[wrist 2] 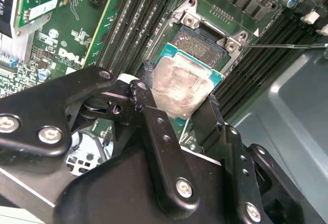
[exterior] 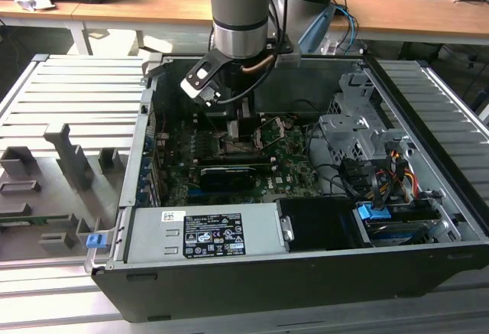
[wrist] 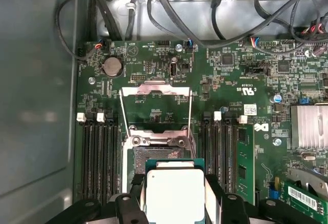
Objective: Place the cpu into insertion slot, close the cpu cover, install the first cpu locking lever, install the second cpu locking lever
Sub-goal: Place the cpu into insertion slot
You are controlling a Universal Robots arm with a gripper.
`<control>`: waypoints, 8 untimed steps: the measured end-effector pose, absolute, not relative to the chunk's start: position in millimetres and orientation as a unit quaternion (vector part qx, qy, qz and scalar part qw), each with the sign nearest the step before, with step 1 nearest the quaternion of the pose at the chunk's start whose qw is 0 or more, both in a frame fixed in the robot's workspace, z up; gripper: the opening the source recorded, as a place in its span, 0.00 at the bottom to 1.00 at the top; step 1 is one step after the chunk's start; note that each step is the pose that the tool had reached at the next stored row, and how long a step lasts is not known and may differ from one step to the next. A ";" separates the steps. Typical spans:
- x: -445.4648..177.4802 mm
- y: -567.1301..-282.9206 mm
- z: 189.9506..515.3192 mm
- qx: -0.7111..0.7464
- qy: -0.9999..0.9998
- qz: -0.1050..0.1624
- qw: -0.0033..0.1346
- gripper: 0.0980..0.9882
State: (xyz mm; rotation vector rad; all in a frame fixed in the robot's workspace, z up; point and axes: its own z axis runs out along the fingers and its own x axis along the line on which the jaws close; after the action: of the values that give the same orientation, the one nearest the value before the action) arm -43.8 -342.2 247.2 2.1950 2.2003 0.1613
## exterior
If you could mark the blue disk carrier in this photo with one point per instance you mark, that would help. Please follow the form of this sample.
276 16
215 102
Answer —
372 211

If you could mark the black RAM slot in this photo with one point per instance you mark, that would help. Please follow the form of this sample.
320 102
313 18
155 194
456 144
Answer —
214 114
233 160

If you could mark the black graphics card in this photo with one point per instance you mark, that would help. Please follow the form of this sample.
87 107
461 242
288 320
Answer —
227 179

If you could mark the black open PC case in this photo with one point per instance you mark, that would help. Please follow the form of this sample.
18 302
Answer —
267 292

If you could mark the silver CPU plate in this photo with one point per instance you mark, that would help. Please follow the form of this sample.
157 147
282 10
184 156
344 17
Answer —
238 146

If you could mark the green RAM stick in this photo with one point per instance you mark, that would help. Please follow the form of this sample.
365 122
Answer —
34 219

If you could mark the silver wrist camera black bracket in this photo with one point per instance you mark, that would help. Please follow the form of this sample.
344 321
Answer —
198 78

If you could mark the blue plastic latch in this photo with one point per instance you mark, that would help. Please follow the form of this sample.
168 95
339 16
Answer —
96 241

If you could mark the green motherboard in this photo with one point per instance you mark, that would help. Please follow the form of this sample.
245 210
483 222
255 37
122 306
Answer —
294 166

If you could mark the grey power supply unit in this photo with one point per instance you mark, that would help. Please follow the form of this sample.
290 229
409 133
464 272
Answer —
153 234

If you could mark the silver metal disk bay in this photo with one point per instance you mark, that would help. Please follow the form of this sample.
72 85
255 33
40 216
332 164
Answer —
344 127

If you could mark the disk drive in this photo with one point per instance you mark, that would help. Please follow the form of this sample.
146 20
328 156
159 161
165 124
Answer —
397 231

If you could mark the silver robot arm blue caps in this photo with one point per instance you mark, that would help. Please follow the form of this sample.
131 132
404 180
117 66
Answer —
238 1

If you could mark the grey parts rack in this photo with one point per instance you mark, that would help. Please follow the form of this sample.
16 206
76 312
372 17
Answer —
65 181

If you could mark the wooden desk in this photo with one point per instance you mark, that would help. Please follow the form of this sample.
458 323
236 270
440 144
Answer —
38 13
153 1

